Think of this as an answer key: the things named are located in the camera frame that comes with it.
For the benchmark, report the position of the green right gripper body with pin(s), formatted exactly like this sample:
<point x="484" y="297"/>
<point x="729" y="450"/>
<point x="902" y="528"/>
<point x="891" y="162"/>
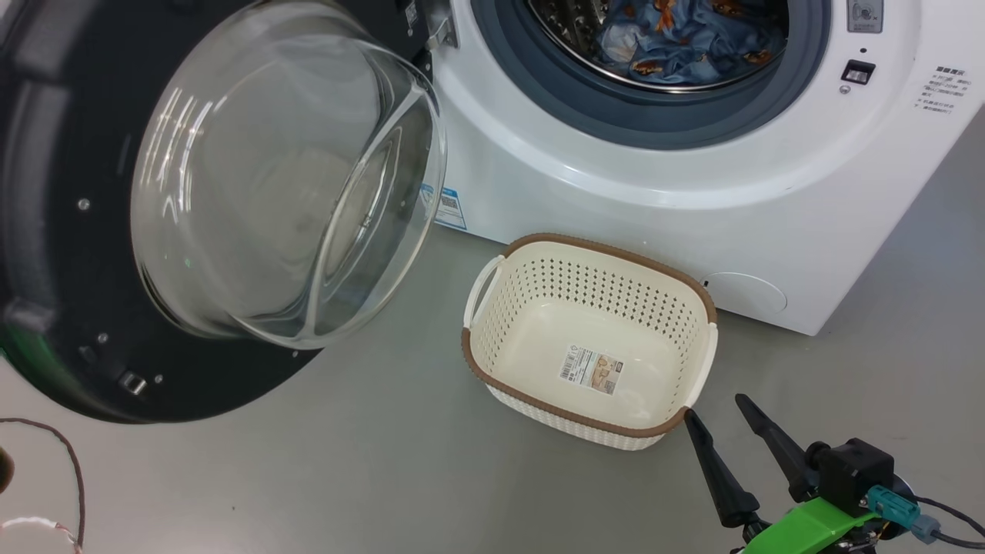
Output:
<point x="808" y="527"/>

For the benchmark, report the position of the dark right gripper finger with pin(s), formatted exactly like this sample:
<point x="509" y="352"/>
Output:
<point x="777" y="446"/>
<point x="719" y="477"/>

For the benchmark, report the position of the blue garment with orange print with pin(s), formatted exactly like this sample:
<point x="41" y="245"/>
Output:
<point x="692" y="38"/>

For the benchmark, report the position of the washing machine glass door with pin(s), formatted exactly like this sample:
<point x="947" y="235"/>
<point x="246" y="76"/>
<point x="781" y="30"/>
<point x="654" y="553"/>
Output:
<point x="69" y="231"/>

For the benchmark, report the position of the white front-load washing machine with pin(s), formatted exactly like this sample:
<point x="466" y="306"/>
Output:
<point x="616" y="192"/>

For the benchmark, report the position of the paper label inside basket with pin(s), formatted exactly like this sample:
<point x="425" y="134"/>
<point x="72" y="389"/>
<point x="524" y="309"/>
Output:
<point x="591" y="369"/>

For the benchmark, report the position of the cream perforated basket brown rim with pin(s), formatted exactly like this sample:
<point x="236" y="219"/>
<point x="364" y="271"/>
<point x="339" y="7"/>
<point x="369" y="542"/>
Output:
<point x="531" y="308"/>

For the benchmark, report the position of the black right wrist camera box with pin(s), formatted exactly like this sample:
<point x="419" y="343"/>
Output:
<point x="850" y="473"/>

